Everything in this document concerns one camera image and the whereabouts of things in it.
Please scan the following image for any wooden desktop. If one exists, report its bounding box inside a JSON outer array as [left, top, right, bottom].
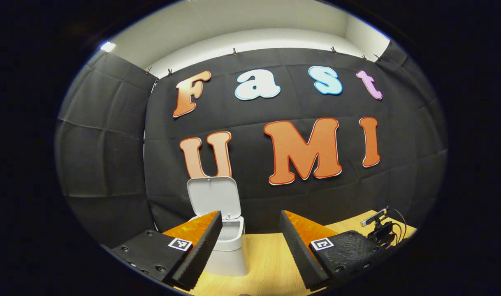
[[185, 210, 418, 296]]

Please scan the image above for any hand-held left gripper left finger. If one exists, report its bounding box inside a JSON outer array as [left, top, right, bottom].
[[110, 210, 223, 291]]

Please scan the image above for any black camera on stand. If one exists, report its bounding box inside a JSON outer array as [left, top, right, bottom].
[[360, 207, 408, 248]]

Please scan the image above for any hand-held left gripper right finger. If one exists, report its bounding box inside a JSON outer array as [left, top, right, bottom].
[[279, 210, 390, 291]]

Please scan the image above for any white desktop garbage bin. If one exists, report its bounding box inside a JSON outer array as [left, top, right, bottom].
[[187, 177, 249, 277]]

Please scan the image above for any black backdrop cloth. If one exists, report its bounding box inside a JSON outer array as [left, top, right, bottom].
[[54, 39, 448, 249]]

